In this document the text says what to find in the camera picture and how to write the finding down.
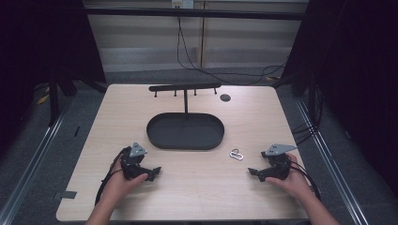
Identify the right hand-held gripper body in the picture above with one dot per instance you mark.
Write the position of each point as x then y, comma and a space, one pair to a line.
278, 167

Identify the black metal stand leg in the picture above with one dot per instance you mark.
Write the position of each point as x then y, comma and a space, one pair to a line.
53, 103

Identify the black key rack with tray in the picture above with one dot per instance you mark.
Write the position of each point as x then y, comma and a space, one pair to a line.
184, 131

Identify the black tape strip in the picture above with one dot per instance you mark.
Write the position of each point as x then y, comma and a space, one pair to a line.
77, 131

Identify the person's right hand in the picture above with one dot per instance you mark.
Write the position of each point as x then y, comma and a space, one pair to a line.
294, 182

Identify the grey tape patch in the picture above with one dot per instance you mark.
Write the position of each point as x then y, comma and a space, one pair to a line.
67, 195

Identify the black curtain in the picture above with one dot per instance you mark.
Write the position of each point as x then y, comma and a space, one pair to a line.
40, 40
359, 78

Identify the black round table grommet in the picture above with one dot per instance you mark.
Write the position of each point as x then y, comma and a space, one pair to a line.
225, 97

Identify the black horizontal frame bar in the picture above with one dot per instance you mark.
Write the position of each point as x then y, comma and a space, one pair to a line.
194, 13

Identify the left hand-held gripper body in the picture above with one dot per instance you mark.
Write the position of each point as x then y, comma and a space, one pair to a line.
133, 162

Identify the person's left hand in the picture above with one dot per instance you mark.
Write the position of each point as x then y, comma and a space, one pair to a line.
120, 186

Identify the aluminium floor rail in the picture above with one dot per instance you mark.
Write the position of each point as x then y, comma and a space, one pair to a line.
334, 175
28, 173

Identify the white wall socket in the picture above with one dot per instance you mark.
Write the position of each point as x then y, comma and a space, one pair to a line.
182, 3

